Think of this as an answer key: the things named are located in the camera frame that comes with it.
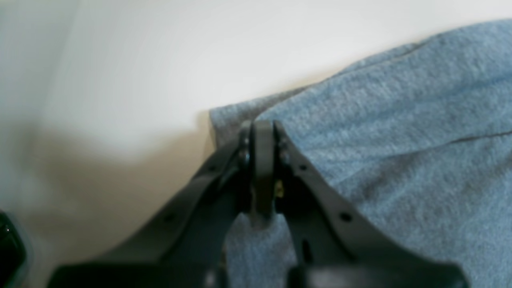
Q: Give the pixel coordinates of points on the grey t-shirt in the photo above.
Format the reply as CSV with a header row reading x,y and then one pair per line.
x,y
418,139

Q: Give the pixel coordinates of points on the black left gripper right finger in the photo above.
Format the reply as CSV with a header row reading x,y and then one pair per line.
x,y
336,246

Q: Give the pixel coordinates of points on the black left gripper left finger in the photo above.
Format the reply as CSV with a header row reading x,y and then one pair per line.
x,y
181,246

